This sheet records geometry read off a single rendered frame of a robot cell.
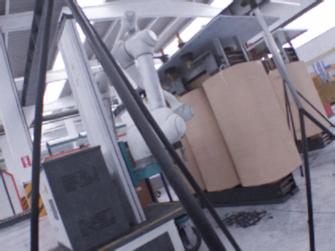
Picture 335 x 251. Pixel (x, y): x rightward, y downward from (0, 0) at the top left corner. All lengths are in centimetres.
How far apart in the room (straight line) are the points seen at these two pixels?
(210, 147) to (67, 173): 124
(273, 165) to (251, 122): 34
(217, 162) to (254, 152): 42
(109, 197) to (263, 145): 110
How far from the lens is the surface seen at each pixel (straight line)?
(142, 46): 173
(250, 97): 198
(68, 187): 148
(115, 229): 155
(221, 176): 230
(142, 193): 331
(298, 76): 367
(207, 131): 226
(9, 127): 1253
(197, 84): 239
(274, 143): 201
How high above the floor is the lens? 66
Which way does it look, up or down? 5 degrees up
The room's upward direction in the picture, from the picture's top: 21 degrees counter-clockwise
